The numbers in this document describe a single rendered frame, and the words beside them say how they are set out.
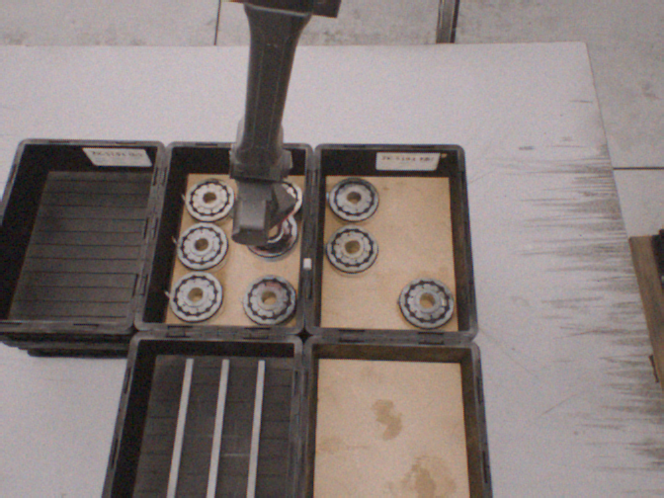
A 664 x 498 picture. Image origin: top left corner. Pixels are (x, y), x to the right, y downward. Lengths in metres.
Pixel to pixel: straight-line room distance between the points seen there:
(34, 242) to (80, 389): 0.32
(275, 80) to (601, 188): 1.02
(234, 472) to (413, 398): 0.34
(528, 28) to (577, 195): 1.42
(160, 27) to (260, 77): 2.20
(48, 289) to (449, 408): 0.81
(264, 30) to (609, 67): 2.27
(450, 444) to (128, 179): 0.85
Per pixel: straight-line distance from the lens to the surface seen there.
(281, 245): 1.07
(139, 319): 1.08
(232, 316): 1.14
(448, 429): 1.09
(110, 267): 1.25
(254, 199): 0.87
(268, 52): 0.60
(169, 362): 1.15
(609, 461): 1.30
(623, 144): 2.53
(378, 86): 1.57
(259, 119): 0.71
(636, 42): 2.88
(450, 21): 1.81
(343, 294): 1.14
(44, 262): 1.31
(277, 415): 1.09
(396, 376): 1.10
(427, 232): 1.20
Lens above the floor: 1.90
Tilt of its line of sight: 65 degrees down
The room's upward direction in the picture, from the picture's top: 5 degrees counter-clockwise
